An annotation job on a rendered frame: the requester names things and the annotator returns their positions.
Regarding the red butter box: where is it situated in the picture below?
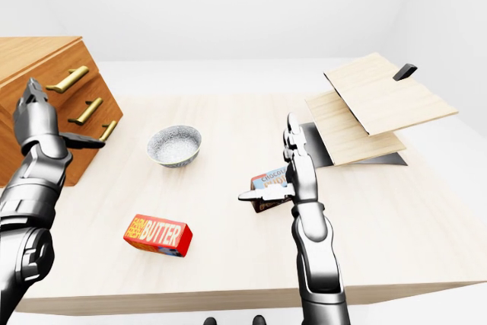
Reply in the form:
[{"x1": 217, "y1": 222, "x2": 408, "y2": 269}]
[{"x1": 122, "y1": 213, "x2": 194, "y2": 259}]

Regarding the small black block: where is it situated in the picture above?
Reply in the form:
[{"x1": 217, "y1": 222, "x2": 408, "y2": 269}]
[{"x1": 392, "y1": 62, "x2": 419, "y2": 82}]

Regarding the short brass drawer handle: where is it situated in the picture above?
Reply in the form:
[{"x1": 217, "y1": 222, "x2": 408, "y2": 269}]
[{"x1": 98, "y1": 119, "x2": 118, "y2": 143}]

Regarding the wooden cabinet with drawers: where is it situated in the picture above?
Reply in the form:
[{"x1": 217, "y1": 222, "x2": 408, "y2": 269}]
[{"x1": 0, "y1": 36, "x2": 124, "y2": 188}]

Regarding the grey speckled patterned bowl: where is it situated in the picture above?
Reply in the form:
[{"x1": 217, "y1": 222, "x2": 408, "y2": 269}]
[{"x1": 146, "y1": 124, "x2": 203, "y2": 169}]

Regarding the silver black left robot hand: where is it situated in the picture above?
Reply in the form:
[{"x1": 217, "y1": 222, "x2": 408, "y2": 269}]
[{"x1": 12, "y1": 77, "x2": 107, "y2": 152}]

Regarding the blue brown chocolate box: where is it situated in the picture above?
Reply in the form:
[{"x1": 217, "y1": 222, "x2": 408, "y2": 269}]
[{"x1": 250, "y1": 166, "x2": 294, "y2": 215}]

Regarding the medium brass drawer handle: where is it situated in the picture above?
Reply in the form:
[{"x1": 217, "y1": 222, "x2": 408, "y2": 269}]
[{"x1": 68, "y1": 97, "x2": 104, "y2": 126}]

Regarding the wooden drawer with shortest handle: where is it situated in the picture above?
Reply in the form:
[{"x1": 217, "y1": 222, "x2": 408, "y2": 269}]
[{"x1": 62, "y1": 93, "x2": 124, "y2": 186}]

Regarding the wooden drawer with longest handle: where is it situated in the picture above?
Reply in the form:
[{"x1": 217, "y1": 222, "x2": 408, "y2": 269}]
[{"x1": 0, "y1": 40, "x2": 101, "y2": 123}]

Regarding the large pale wooden board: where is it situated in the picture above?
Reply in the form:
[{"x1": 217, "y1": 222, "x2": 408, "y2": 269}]
[{"x1": 323, "y1": 52, "x2": 460, "y2": 137}]

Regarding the long brass drawer handle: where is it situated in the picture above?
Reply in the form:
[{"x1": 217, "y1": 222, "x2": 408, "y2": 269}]
[{"x1": 45, "y1": 65, "x2": 90, "y2": 94}]

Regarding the small pale wooden board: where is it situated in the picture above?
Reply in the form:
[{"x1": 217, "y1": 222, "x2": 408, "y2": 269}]
[{"x1": 304, "y1": 90, "x2": 408, "y2": 167}]

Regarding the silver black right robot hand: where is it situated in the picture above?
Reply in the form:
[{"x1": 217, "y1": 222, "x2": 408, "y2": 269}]
[{"x1": 237, "y1": 112, "x2": 320, "y2": 207}]

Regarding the wooden drawer with medium handle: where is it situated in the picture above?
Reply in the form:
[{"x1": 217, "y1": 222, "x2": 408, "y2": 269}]
[{"x1": 45, "y1": 72, "x2": 114, "y2": 139}]

